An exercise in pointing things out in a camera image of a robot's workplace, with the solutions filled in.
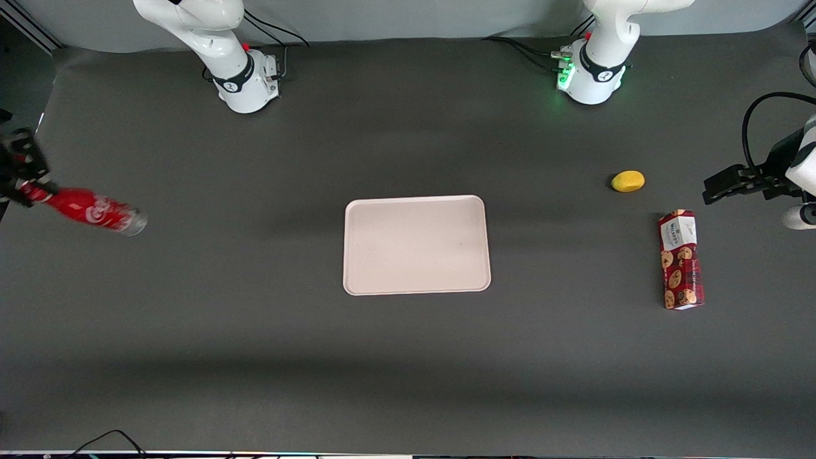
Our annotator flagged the yellow lemon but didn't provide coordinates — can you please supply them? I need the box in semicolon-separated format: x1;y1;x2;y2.
611;170;646;193

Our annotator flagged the black left arm base cable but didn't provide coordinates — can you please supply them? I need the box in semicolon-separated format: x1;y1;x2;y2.
481;15;597;72

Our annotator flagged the pale pink plastic tray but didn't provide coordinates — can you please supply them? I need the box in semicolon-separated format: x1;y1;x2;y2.
342;194;492;297

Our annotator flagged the black curved cable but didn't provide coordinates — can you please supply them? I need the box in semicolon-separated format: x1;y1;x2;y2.
799;41;816;88

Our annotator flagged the black arm base cable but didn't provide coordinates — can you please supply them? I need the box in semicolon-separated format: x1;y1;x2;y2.
240;9;312;80
481;15;597;72

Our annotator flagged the red coke bottle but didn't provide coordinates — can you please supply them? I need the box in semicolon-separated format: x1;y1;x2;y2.
19;183;149;237

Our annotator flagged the red cookie box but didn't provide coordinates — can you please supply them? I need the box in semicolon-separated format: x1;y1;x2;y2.
657;209;706;311

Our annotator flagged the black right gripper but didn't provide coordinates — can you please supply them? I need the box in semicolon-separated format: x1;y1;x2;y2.
0;107;59;208

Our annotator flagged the thin black table edge cable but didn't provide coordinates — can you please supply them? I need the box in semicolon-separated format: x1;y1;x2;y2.
62;429;149;459

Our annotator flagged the black looped gripper cable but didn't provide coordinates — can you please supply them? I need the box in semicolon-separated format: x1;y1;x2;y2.
741;92;816;179

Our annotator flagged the black right arm base cable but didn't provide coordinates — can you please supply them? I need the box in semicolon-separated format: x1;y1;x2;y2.
240;9;312;80

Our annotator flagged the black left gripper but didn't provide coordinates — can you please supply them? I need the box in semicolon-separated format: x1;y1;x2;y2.
703;129;806;205

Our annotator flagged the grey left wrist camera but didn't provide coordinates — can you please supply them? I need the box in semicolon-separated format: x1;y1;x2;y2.
782;203;816;231

